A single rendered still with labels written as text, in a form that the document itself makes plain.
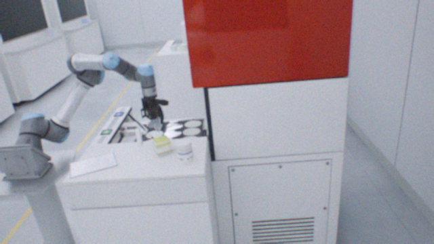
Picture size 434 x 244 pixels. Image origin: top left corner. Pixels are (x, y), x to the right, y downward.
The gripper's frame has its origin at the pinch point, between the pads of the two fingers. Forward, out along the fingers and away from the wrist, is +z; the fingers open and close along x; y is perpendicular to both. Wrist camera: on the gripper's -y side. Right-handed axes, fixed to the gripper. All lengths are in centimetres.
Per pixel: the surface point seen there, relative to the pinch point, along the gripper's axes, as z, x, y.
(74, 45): 43, -537, -369
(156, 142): -4.1, 14.7, 19.7
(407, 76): 10, 113, -158
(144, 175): 2.7, 20.1, 36.1
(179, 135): 9.2, 3.0, -12.7
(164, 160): 2.7, 20.1, 22.2
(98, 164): 2.4, -6.8, 37.1
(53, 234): 57, -55, 45
